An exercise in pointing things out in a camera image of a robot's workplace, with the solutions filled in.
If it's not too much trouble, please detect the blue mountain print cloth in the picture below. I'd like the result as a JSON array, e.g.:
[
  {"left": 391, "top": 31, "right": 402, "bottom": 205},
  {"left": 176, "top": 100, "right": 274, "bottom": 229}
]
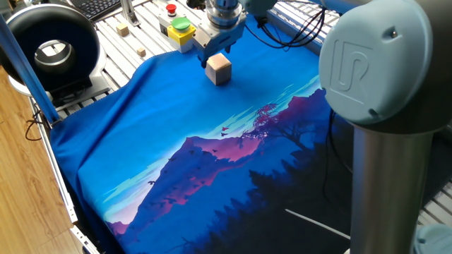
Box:
[{"left": 49, "top": 13, "right": 354, "bottom": 254}]

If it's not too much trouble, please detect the thin white cable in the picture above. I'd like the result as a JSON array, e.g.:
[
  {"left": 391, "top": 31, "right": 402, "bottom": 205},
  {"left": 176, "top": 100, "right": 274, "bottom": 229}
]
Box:
[{"left": 284, "top": 208, "right": 352, "bottom": 241}]

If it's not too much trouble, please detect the yellow box with green button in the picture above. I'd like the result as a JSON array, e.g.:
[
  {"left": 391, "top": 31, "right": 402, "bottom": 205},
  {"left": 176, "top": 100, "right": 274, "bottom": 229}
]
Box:
[{"left": 167, "top": 16, "right": 198, "bottom": 54}]

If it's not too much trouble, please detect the blue metal post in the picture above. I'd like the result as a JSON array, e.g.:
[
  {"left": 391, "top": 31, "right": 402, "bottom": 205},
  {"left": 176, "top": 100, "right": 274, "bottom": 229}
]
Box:
[{"left": 0, "top": 13, "right": 61, "bottom": 124}]

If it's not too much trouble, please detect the grey box with red button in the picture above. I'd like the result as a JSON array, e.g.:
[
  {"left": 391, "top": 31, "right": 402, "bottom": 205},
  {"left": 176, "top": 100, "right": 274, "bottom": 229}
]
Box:
[{"left": 157, "top": 3, "right": 188, "bottom": 38}]

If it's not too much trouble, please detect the silver grey gripper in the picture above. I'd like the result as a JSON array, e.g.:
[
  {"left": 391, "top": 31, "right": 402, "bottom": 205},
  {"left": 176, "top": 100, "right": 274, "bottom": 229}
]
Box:
[{"left": 192, "top": 14, "right": 247, "bottom": 69}]

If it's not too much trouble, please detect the black cable loop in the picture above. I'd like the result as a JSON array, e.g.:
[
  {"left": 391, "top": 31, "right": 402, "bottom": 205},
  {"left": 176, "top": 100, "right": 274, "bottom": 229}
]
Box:
[{"left": 24, "top": 111, "right": 45, "bottom": 142}]

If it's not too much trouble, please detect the silver table edge profile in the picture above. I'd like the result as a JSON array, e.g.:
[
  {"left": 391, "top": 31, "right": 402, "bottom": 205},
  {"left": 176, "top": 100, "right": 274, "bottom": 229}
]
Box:
[{"left": 30, "top": 98, "right": 100, "bottom": 254}]

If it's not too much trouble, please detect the aluminium frame rail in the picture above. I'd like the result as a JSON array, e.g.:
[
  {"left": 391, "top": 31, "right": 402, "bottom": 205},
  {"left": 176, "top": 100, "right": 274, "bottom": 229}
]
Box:
[{"left": 266, "top": 6, "right": 323, "bottom": 56}]

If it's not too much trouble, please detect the thin black cable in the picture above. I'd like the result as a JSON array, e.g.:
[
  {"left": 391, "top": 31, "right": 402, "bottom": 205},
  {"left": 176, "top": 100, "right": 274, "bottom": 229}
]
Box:
[{"left": 321, "top": 109, "right": 354, "bottom": 204}]

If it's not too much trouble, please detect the silver metal bracket post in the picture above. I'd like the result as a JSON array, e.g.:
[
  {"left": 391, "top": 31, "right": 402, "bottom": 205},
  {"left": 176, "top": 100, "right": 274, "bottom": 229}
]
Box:
[{"left": 119, "top": 0, "right": 141, "bottom": 28}]

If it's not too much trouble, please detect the black ring-shaped device, white base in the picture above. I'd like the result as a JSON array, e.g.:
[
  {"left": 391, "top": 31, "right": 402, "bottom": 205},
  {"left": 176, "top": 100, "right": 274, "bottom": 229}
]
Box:
[{"left": 0, "top": 3, "right": 111, "bottom": 107}]

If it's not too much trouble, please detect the black cable bundle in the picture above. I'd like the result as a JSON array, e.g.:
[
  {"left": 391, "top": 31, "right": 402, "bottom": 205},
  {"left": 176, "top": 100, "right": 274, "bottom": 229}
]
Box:
[{"left": 243, "top": 6, "right": 326, "bottom": 50}]

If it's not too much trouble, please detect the black keyboard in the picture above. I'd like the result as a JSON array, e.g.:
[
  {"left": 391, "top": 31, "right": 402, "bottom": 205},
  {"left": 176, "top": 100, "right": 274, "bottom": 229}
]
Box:
[{"left": 69, "top": 0, "right": 123, "bottom": 22}]

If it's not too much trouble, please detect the small wooden cube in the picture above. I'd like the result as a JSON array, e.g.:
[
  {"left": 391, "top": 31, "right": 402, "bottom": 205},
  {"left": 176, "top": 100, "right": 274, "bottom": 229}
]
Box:
[{"left": 115, "top": 22, "right": 131, "bottom": 37}]

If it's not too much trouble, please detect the large wooden cube block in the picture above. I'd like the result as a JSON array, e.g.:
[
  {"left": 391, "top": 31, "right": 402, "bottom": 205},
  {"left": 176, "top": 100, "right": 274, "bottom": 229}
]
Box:
[{"left": 204, "top": 52, "right": 233, "bottom": 86}]

